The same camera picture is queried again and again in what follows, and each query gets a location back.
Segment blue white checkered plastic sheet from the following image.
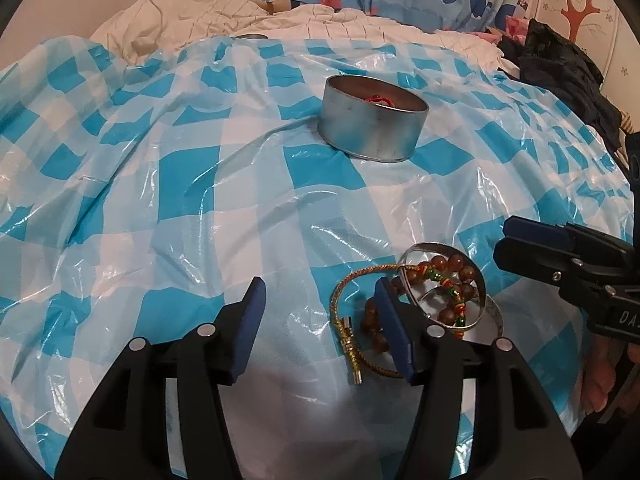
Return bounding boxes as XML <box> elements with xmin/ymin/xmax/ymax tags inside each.
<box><xmin>1</xmin><ymin>37</ymin><xmax>632</xmax><ymax>479</ymax></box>

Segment black clothing pile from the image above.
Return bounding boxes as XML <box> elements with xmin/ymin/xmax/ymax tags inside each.
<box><xmin>498</xmin><ymin>20</ymin><xmax>622</xmax><ymax>151</ymax></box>

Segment silver tin lid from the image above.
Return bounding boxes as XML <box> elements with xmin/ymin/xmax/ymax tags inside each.
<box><xmin>234</xmin><ymin>34</ymin><xmax>269</xmax><ymax>40</ymax></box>

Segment white grid-pattern duvet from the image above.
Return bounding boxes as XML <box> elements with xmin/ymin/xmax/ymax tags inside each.
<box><xmin>91</xmin><ymin>0</ymin><xmax>520</xmax><ymax>78</ymax></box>

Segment pink cloth item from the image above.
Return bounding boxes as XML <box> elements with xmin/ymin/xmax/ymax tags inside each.
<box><xmin>473</xmin><ymin>16</ymin><xmax>529</xmax><ymax>46</ymax></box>

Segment right hand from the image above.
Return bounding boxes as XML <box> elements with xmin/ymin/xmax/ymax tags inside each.
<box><xmin>580</xmin><ymin>335</ymin><xmax>639</xmax><ymax>415</ymax></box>

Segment gold braided wire bracelet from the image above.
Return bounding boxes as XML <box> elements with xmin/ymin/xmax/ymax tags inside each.
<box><xmin>328</xmin><ymin>262</ymin><xmax>407</xmax><ymax>387</ymax></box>

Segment round silver metal tin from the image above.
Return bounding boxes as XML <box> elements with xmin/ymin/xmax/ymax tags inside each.
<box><xmin>318</xmin><ymin>75</ymin><xmax>430</xmax><ymax>164</ymax></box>

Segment tan strap with buckle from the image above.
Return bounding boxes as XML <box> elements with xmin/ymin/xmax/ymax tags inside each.
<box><xmin>257</xmin><ymin>0</ymin><xmax>304</xmax><ymax>16</ymax></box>

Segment brown wooden bead bracelet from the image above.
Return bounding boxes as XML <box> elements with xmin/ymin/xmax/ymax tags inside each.
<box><xmin>360</xmin><ymin>252</ymin><xmax>483</xmax><ymax>354</ymax></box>

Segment silver bangle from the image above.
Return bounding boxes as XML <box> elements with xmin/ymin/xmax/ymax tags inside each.
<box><xmin>398</xmin><ymin>242</ymin><xmax>506</xmax><ymax>344</ymax></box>

